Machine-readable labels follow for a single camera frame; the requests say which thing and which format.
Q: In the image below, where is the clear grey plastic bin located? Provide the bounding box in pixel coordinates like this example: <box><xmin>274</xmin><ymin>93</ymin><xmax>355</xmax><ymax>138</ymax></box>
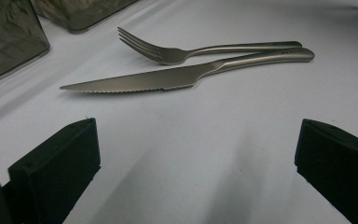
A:
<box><xmin>30</xmin><ymin>0</ymin><xmax>142</xmax><ymax>35</ymax></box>
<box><xmin>0</xmin><ymin>0</ymin><xmax>51</xmax><ymax>89</ymax></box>

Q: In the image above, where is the steel table knife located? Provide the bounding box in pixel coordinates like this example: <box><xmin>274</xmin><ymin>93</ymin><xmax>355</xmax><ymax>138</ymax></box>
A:
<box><xmin>59</xmin><ymin>47</ymin><xmax>316</xmax><ymax>94</ymax></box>

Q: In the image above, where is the steel fork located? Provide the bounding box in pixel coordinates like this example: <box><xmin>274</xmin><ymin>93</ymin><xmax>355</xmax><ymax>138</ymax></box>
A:
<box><xmin>117</xmin><ymin>26</ymin><xmax>304</xmax><ymax>66</ymax></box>

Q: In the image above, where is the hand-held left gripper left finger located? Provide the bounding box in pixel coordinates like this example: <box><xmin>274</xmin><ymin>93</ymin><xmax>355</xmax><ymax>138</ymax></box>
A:
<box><xmin>7</xmin><ymin>117</ymin><xmax>103</xmax><ymax>224</ymax></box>

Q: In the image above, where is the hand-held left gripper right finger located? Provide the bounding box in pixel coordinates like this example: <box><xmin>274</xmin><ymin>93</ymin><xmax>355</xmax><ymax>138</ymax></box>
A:
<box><xmin>294</xmin><ymin>118</ymin><xmax>358</xmax><ymax>224</ymax></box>

